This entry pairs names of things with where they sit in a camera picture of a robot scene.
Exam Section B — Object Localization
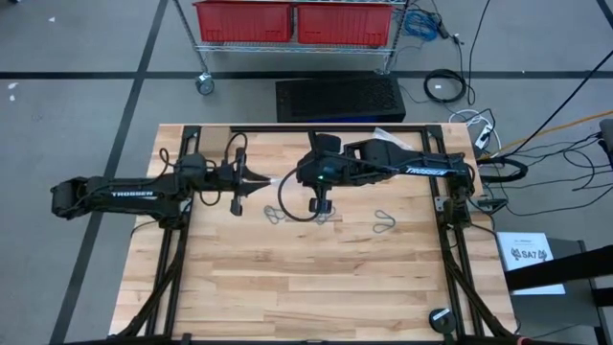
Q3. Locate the grey metal cart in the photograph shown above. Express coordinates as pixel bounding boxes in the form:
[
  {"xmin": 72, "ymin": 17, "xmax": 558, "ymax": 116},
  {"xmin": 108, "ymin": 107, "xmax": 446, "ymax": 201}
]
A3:
[{"xmin": 507, "ymin": 238, "xmax": 613, "ymax": 345}]

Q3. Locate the black aluminium table frame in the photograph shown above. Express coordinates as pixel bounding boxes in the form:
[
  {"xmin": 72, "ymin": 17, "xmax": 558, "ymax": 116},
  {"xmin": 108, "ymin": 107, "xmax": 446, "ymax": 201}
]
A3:
[{"xmin": 108, "ymin": 123, "xmax": 521, "ymax": 345}]

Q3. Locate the teal rubber band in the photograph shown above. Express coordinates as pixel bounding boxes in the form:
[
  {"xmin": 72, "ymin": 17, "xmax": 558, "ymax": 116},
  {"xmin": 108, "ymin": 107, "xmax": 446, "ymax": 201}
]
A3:
[
  {"xmin": 372, "ymin": 208, "xmax": 397, "ymax": 236},
  {"xmin": 263, "ymin": 205, "xmax": 288, "ymax": 226},
  {"xmin": 314, "ymin": 205, "xmax": 338, "ymax": 227}
]

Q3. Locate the black hanging cable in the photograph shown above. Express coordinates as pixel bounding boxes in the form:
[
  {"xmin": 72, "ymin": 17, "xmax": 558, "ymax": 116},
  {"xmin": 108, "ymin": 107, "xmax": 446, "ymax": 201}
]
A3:
[{"xmin": 497, "ymin": 62, "xmax": 613, "ymax": 158}]

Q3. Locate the round dark disc with label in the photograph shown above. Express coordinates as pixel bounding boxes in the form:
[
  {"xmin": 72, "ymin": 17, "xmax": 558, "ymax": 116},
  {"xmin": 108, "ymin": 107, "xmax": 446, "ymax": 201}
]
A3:
[{"xmin": 427, "ymin": 307, "xmax": 458, "ymax": 335}]

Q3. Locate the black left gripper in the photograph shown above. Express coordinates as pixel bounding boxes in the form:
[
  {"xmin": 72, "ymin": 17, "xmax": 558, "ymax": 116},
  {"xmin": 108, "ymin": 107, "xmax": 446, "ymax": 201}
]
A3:
[{"xmin": 172, "ymin": 145, "xmax": 272, "ymax": 197}]

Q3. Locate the black beam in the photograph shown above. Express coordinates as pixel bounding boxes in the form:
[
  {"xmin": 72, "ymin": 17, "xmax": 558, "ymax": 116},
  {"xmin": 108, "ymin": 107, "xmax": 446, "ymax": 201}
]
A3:
[{"xmin": 504, "ymin": 243, "xmax": 613, "ymax": 293}]

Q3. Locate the red plastic bin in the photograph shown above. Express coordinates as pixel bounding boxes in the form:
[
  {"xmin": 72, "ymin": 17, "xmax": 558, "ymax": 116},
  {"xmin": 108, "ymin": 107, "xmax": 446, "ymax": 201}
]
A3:
[
  {"xmin": 192, "ymin": 0, "xmax": 295, "ymax": 44},
  {"xmin": 295, "ymin": 1, "xmax": 395, "ymax": 48}
]

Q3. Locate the chrome wire shelf rack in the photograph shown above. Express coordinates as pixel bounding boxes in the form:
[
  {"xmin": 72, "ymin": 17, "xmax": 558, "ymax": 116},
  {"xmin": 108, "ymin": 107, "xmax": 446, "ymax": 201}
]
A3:
[{"xmin": 170, "ymin": 0, "xmax": 412, "ymax": 96}]

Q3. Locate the white power strip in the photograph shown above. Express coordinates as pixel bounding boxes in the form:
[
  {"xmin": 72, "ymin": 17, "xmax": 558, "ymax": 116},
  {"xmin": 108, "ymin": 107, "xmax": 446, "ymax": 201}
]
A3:
[{"xmin": 473, "ymin": 122, "xmax": 494, "ymax": 150}]

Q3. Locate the long black floor cable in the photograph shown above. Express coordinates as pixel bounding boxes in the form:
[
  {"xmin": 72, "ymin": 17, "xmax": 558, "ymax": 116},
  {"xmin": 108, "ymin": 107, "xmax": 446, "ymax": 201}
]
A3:
[{"xmin": 466, "ymin": 0, "xmax": 492, "ymax": 105}]

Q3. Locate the black coiled cable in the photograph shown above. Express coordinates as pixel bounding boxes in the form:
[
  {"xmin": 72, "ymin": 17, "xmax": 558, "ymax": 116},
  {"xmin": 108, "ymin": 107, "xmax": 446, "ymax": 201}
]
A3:
[{"xmin": 422, "ymin": 68, "xmax": 468, "ymax": 105}]

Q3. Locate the small cardboard box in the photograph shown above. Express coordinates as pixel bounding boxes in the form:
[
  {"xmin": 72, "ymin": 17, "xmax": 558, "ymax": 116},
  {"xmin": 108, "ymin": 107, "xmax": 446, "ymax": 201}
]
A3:
[{"xmin": 198, "ymin": 126, "xmax": 232, "ymax": 154}]

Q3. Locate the white SA7 printed sheet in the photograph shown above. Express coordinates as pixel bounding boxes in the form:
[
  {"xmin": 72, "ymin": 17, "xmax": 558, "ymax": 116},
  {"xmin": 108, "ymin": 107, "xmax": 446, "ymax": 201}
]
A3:
[{"xmin": 495, "ymin": 231, "xmax": 567, "ymax": 296}]

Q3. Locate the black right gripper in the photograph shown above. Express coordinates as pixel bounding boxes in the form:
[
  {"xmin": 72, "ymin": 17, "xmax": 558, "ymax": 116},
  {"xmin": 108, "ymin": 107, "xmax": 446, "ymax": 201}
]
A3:
[{"xmin": 295, "ymin": 132, "xmax": 359, "ymax": 198}]

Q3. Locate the orange cable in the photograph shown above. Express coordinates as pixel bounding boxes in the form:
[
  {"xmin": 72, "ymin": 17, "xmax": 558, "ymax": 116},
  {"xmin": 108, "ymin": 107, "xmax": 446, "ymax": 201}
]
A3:
[{"xmin": 478, "ymin": 109, "xmax": 613, "ymax": 160}]

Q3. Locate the black perforated metal case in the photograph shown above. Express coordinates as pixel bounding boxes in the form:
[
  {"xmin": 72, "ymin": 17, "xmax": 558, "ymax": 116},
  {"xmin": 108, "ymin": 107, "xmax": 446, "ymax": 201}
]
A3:
[{"xmin": 274, "ymin": 75, "xmax": 407, "ymax": 125}]

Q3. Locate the white cable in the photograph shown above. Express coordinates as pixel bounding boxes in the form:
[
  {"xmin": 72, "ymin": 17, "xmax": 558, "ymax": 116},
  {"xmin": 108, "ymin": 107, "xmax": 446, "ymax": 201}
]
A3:
[{"xmin": 448, "ymin": 108, "xmax": 503, "ymax": 155}]

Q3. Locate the black camera cable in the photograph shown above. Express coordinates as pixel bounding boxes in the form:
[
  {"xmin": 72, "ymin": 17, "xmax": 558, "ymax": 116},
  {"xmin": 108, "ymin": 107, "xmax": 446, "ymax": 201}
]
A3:
[
  {"xmin": 223, "ymin": 131, "xmax": 250, "ymax": 167},
  {"xmin": 277, "ymin": 166, "xmax": 320, "ymax": 223}
]

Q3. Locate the blue coiled cable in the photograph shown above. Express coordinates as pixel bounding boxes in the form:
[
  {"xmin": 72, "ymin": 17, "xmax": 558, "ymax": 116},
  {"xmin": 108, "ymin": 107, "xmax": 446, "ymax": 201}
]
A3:
[{"xmin": 402, "ymin": 9, "xmax": 441, "ymax": 42}]

